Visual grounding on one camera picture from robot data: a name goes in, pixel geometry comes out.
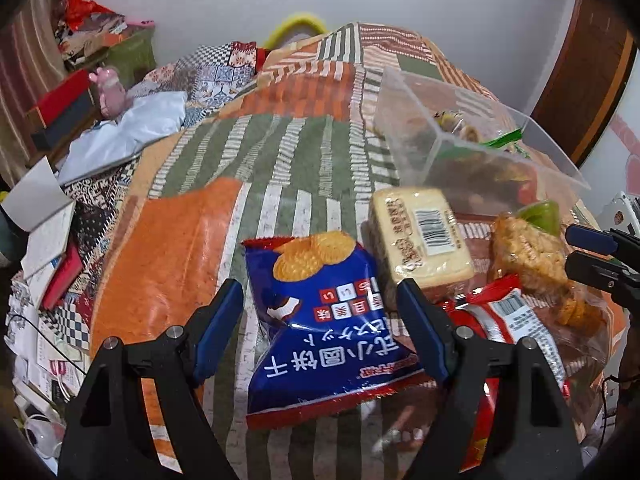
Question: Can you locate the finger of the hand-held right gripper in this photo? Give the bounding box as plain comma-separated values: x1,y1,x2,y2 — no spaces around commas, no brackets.
565,251,640,311
566,224,640,261

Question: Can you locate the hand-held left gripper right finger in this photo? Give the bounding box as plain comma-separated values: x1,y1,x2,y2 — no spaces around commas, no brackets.
396,278,583,480

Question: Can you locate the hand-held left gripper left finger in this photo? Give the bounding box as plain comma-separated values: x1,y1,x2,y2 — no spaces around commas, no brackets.
57,279,246,480

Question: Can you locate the blue biscuit packet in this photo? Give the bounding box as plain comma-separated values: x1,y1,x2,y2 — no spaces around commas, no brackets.
241,230,431,431

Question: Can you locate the brown snack bag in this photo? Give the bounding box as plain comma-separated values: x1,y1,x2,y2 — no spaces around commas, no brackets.
400,120,531,196

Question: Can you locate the clear plastic container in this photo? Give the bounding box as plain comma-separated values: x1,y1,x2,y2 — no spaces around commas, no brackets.
367,66,592,211

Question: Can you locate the clear bag of orange snacks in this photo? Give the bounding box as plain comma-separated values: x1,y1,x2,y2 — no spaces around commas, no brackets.
490,212,613,341

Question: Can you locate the red packet with white label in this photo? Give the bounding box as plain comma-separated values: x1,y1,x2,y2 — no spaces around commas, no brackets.
435,274,571,471

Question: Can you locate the sliced bread packet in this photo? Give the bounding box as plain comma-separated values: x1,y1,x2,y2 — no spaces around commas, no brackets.
369,186,476,291

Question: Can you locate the red book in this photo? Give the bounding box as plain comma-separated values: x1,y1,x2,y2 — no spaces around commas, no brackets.
40,242,83,311

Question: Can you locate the striped patchwork blanket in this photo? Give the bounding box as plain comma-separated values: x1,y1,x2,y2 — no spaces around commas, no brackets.
10,22,626,480

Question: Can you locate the white notebook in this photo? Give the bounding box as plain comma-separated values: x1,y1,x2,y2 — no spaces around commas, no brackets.
20,155,76,281

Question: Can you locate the white cloth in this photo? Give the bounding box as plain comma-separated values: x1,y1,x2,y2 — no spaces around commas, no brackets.
57,91,188,186

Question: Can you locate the checkered patchwork quilt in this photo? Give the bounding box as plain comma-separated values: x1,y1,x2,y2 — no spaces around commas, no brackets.
140,40,266,126

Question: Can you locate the dark flat box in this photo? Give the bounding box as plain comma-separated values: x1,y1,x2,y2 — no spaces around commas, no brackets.
30,95,103,151

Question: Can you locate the pink plush toy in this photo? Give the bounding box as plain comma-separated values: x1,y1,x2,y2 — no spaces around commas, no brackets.
89,66,128,118

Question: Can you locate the red flat box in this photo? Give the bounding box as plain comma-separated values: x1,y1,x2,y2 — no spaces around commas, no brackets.
27,70,93,126

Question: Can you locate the green patterned box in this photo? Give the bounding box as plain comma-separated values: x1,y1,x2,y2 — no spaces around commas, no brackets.
67,27,157,86

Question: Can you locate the yellow hoop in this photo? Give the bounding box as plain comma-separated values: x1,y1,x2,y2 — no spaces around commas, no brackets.
262,14,328,51

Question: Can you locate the pile of papers and boxes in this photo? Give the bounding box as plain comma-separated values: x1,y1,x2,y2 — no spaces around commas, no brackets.
55,10,156,61

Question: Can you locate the striped brown curtain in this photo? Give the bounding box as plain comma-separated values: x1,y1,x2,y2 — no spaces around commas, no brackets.
0,0,76,186

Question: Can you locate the red plastic bag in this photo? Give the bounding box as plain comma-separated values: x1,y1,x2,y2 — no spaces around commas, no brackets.
65,0,116,31

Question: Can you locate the brown wooden door frame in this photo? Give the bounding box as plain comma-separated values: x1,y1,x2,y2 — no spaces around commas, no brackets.
530,0,638,166

